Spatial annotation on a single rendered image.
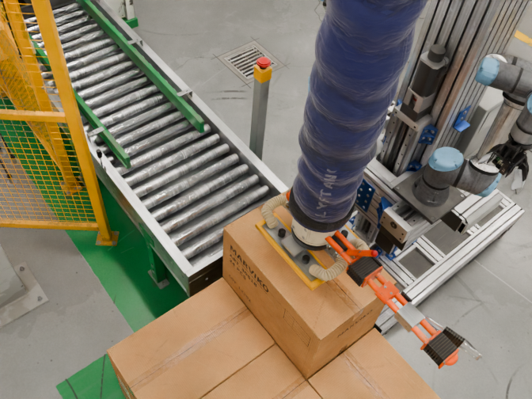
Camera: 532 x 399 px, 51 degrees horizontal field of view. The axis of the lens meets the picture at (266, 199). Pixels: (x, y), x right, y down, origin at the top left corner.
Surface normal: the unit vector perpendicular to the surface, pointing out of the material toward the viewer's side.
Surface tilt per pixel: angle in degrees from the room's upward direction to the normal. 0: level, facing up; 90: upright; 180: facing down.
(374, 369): 0
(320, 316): 0
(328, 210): 75
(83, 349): 0
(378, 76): 82
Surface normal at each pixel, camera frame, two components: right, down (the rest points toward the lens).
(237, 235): 0.07, -0.60
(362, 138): 0.33, 0.59
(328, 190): 0.02, 0.54
